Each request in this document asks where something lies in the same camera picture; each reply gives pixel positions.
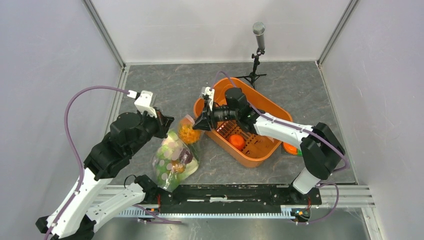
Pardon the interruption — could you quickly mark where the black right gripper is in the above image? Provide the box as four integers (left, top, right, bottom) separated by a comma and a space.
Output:
192, 100, 239, 133

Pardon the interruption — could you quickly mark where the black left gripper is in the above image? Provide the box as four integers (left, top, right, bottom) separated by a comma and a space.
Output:
128, 105, 176, 156

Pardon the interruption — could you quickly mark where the orange toy pineapple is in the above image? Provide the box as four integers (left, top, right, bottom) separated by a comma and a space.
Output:
178, 123, 202, 158

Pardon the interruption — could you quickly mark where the dark red toy fruit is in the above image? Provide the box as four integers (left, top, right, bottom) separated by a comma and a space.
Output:
180, 150, 194, 165

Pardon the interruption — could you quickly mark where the clear dotted zip top bag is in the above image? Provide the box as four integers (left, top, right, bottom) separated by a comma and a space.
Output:
152, 115, 204, 192

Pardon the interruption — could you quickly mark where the small yellow toy fruit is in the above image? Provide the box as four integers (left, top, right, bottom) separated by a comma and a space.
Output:
172, 163, 186, 174

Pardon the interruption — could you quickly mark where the green toy lettuce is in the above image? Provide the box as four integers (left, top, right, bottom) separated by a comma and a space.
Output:
153, 131, 183, 192

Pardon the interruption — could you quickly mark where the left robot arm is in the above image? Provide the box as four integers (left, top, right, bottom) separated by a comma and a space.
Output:
35, 108, 175, 240

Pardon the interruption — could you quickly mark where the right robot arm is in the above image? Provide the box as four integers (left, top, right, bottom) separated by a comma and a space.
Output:
192, 87, 349, 204

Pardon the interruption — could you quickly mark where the orange toy carrot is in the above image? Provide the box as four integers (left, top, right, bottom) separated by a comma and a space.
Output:
228, 134, 246, 151

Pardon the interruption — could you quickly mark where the orange plastic basket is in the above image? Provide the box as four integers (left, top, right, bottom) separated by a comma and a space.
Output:
205, 77, 293, 168

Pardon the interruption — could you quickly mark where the black microphone tripod stand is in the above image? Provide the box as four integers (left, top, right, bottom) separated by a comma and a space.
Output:
236, 48, 267, 89

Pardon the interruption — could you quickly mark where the grey microphone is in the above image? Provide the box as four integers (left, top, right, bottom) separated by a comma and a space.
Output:
252, 21, 266, 51

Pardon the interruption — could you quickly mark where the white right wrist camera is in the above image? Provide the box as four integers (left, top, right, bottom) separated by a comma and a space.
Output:
200, 86, 215, 111

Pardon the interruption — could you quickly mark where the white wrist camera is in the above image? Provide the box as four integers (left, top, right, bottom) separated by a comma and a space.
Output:
200, 86, 215, 111
127, 90, 158, 118

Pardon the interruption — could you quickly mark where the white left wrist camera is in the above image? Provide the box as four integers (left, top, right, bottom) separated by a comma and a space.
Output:
127, 90, 158, 118

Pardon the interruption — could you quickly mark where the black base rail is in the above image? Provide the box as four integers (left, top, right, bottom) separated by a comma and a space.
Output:
109, 182, 377, 221

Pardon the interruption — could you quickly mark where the orange toy handle block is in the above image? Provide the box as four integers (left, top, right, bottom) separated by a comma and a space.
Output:
281, 142, 303, 157

